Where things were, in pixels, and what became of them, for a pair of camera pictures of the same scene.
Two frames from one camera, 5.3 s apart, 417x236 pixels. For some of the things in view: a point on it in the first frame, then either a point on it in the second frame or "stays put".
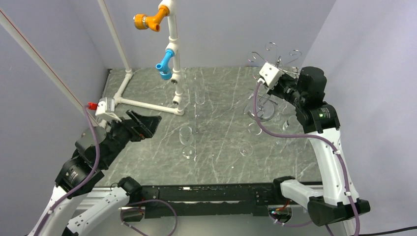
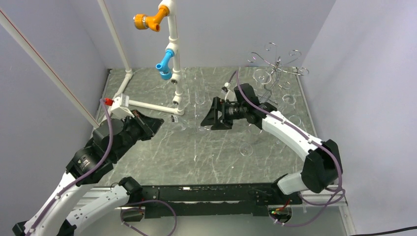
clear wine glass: x=246 y=149 stays put
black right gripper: x=274 y=91 -> x=211 y=118
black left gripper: x=146 y=126 stays put
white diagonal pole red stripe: x=23 y=42 stays put
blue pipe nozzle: x=165 y=73 stays put
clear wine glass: x=186 y=136 -> x=178 y=123
